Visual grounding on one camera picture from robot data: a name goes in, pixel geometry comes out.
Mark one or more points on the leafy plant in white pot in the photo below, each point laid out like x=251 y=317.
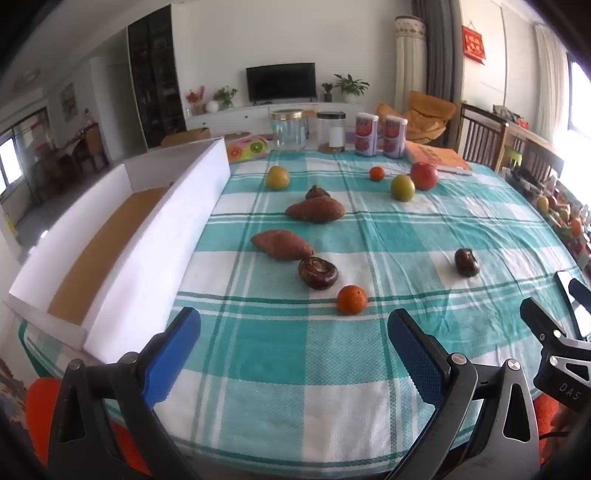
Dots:
x=225 y=97

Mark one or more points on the pile of small fruits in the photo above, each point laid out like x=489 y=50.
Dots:
x=565 y=212

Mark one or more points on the black television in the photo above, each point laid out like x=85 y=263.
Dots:
x=280 y=83

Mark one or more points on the white curtain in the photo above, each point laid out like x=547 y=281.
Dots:
x=549 y=78

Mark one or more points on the dark brown water chestnut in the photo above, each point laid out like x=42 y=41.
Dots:
x=317 y=273
x=316 y=192
x=466 y=262

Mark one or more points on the orange book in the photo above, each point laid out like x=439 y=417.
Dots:
x=436 y=158

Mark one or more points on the reddish brown sweet potato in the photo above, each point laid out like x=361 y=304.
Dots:
x=315 y=211
x=282 y=244

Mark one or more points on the red wall hanging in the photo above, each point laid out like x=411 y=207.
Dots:
x=474 y=44

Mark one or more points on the red flowers in vase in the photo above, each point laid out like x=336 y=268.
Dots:
x=195 y=99

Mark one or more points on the grey curtain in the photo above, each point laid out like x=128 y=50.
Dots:
x=438 y=46

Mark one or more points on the teal checked tablecloth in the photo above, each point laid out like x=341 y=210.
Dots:
x=369 y=240

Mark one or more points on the red and white tin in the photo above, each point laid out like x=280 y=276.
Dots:
x=395 y=136
x=366 y=134

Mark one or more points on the fruit-print pouch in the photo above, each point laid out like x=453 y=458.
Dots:
x=247 y=148

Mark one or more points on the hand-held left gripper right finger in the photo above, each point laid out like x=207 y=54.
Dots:
x=415 y=355

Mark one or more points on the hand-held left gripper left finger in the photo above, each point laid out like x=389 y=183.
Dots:
x=173 y=350

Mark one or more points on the clear jar with black lid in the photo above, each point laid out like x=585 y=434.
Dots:
x=331 y=131

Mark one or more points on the small green potted plant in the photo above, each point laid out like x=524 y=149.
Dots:
x=327 y=91

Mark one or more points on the white television console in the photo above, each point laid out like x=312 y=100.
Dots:
x=240 y=115

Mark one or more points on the white cardboard box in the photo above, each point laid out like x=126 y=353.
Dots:
x=152 y=258

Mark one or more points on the yellow-green round fruit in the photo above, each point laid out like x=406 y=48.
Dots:
x=277 y=177

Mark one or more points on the orange bean bag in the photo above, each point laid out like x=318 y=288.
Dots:
x=427 y=113

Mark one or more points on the glass jar with gold lid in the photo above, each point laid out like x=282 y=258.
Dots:
x=286 y=131

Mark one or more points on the small orange tangerine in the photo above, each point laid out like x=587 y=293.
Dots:
x=376 y=173

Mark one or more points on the large green potted plant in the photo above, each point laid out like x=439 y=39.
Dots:
x=351 y=86

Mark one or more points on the covered standing air conditioner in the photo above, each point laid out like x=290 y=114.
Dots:
x=409 y=60

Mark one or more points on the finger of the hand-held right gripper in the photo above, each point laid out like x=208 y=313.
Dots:
x=577 y=300
x=540 y=318

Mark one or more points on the light wooden chair back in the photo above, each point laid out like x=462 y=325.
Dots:
x=187 y=137

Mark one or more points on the dark glass display cabinet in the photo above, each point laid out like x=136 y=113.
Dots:
x=154 y=78

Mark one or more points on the green-yellow round fruit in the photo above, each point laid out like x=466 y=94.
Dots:
x=402 y=188

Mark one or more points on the framed wall picture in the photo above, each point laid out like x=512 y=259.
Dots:
x=68 y=101

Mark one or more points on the red apple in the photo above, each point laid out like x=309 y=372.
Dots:
x=424 y=175

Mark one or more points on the dark wooden chair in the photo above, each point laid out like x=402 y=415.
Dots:
x=480 y=134
x=531 y=157

